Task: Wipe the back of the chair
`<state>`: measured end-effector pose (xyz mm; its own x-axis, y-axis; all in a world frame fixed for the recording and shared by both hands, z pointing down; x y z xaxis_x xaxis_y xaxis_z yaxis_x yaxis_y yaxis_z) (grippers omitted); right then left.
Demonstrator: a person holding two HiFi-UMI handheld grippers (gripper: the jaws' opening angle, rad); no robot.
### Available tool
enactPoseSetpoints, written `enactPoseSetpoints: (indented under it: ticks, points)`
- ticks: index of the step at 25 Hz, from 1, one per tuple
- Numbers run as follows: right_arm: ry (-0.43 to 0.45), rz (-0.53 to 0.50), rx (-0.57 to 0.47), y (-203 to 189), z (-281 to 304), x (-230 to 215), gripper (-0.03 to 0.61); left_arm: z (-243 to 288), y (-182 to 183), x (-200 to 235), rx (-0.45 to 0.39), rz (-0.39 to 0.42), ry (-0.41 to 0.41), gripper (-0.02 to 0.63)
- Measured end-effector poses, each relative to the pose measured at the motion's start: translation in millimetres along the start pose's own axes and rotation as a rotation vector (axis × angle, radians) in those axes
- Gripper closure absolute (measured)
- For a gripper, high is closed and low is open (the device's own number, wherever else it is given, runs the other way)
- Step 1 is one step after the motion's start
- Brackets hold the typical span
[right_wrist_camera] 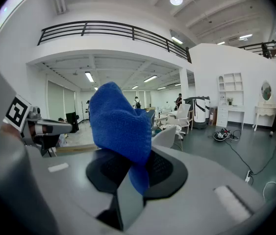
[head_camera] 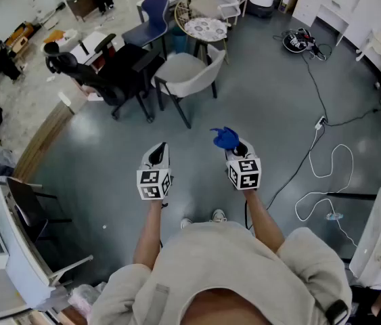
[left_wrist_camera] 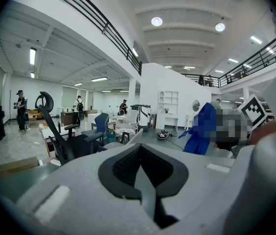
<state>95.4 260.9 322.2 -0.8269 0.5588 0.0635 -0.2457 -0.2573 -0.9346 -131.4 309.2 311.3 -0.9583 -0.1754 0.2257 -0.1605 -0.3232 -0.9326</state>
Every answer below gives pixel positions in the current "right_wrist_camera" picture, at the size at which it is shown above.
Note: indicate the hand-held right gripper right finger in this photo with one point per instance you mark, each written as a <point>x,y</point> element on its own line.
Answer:
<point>189,204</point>

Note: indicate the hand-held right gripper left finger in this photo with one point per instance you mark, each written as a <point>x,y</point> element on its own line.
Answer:
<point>74,192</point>

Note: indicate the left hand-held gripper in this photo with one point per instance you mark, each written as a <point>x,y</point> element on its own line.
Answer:
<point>17,114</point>

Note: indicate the blue object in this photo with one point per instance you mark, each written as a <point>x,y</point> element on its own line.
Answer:
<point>118,121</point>

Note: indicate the person's left forearm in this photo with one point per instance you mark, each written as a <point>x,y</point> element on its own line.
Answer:
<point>10,131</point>

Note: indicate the black box speaker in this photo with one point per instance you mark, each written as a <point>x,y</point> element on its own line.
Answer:
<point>71,121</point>

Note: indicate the white roller blind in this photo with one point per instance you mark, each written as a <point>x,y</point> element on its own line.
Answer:
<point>55,99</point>

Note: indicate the wooden step edge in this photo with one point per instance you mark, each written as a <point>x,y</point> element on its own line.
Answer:
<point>76,148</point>

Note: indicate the ceiling tube lamp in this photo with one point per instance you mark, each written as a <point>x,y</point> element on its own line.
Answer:
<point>245,36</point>
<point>89,77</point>
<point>177,40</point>
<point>150,78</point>

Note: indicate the white power strip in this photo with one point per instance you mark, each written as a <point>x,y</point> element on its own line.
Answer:
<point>248,176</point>

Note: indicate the white shell chair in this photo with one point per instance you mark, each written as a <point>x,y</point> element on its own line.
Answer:
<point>164,136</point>

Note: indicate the black bag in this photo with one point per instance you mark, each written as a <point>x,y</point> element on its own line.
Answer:
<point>221,134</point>

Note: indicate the white black service robot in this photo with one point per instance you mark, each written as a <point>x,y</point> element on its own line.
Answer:
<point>207,106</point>
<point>197,114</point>

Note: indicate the white mesh office chair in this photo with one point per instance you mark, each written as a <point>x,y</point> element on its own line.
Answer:
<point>183,111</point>

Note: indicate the white bookshelf desk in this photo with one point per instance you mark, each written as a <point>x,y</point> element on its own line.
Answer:
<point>222,114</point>

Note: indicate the small potted plant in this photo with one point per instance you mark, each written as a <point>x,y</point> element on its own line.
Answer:
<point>230,101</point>

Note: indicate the black balcony railing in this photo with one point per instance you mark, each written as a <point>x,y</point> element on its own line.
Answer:
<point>128,32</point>
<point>270,48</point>

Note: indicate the round ceiling lamp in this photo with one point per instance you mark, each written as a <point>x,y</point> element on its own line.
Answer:
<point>176,0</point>

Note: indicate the wall window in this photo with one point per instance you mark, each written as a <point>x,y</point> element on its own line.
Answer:
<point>12,6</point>

